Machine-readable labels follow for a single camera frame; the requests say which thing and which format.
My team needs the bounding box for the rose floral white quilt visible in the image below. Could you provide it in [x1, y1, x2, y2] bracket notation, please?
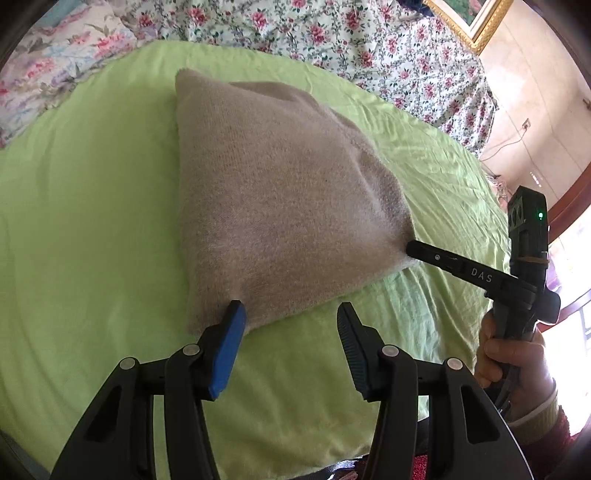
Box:
[111, 1, 498, 155]

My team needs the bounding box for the gold framed landscape painting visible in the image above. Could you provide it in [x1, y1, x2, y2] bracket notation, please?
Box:
[423, 0, 513, 55]

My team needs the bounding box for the beige knit sweater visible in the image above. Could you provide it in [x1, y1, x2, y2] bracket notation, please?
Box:
[175, 69, 415, 334]

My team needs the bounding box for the red knit sleeve forearm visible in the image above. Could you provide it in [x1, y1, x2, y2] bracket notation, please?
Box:
[508, 389, 580, 479]

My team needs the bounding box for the person's right hand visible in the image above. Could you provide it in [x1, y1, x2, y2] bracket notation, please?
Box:
[474, 313, 555, 421]

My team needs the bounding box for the pastel floral pillow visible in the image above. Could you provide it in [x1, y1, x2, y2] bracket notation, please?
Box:
[1, 1, 138, 147]

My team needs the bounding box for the green bed sheet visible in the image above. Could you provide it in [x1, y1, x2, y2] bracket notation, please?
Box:
[1, 41, 508, 479]

